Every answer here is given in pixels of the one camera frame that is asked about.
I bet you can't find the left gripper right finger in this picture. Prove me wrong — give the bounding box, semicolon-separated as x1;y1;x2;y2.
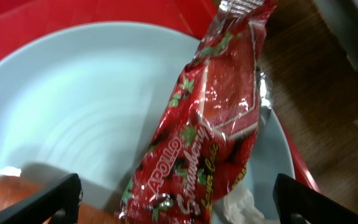
273;174;358;224

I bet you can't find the orange carrot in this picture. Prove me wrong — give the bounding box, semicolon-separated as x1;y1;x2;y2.
0;175;122;224

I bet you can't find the light blue plate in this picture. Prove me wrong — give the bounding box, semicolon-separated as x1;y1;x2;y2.
0;21;295;224

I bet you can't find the red serving tray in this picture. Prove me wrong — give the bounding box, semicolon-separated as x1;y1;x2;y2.
0;0;321;194

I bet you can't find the crumpled white napkin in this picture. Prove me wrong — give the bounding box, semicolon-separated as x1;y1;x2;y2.
223;182;280;224

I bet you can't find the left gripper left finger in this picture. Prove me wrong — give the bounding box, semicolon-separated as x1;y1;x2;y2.
0;174;82;224

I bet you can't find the red snack wrapper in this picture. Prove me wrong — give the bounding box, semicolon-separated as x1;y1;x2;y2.
116;1;277;223

